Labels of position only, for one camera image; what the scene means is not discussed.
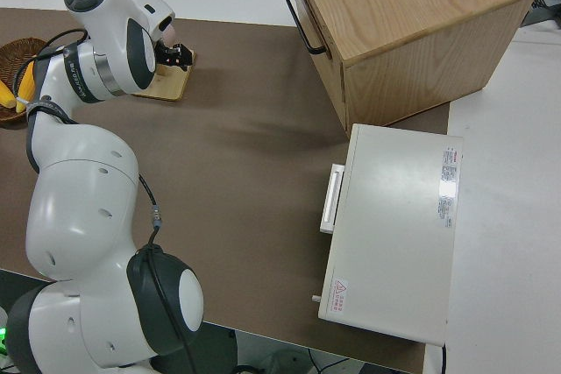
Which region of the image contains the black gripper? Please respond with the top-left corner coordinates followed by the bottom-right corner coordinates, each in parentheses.
top-left (154, 39), bottom-right (195, 71)

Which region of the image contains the wooden mug rack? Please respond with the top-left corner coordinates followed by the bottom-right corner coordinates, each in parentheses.
top-left (99, 0), bottom-right (197, 102)

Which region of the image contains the brown table mat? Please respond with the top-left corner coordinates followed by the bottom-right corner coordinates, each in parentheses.
top-left (0, 6), bottom-right (451, 374)

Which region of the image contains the brown wicker basket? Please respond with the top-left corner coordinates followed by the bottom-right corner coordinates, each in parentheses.
top-left (0, 38), bottom-right (50, 129)

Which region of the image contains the wooden cabinet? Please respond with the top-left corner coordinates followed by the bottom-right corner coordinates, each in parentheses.
top-left (284, 0), bottom-right (539, 131)

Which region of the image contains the beige toaster oven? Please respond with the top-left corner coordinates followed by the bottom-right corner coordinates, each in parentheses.
top-left (317, 123), bottom-right (465, 347)

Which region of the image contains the black cabinet handle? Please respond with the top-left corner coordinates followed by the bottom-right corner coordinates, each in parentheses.
top-left (284, 0), bottom-right (328, 55)

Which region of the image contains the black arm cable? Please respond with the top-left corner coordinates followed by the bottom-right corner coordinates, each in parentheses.
top-left (12, 28), bottom-right (201, 374)

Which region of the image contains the beige toaster door handle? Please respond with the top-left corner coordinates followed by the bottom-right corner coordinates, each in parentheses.
top-left (318, 163), bottom-right (346, 235)

